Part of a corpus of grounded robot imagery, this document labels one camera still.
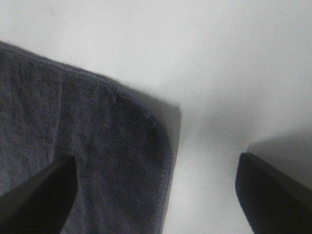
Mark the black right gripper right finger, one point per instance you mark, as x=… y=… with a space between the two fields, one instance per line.
x=272 y=202

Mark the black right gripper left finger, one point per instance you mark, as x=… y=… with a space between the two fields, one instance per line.
x=41 y=204

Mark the dark navy towel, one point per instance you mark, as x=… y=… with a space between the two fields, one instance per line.
x=123 y=154

